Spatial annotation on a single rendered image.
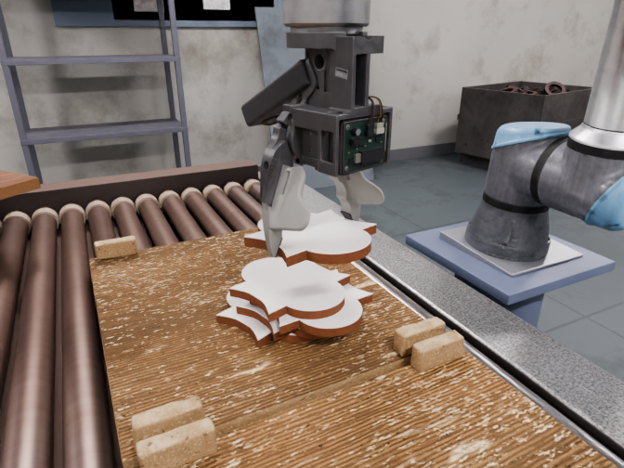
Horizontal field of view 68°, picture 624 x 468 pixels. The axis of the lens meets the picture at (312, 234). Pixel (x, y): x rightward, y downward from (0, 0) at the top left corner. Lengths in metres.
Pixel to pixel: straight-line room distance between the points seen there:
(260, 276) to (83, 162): 3.55
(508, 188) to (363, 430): 0.56
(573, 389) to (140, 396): 0.43
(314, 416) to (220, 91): 3.80
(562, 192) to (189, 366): 0.60
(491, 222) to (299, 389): 0.54
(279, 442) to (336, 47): 0.33
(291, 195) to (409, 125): 4.69
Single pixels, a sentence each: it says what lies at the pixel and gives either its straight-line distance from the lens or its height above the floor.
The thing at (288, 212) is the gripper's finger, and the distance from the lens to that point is 0.44.
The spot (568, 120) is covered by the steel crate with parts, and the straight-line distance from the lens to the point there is 5.08.
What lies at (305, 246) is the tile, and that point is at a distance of 0.46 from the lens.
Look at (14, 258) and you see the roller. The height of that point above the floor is 0.92.
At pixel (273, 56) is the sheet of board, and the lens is 4.03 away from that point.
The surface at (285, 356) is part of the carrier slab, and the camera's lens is 0.52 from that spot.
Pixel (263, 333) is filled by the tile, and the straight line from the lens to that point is 0.53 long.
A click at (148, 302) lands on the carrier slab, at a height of 0.94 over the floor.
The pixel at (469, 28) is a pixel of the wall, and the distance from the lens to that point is 5.46.
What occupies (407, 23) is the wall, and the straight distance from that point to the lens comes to 4.95.
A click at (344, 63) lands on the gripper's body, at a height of 1.23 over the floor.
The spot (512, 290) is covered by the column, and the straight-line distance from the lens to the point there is 0.83.
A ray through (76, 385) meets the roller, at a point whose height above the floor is 0.92.
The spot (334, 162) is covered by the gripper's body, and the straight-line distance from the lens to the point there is 0.40.
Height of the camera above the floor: 1.25
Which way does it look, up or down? 23 degrees down
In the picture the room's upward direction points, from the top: straight up
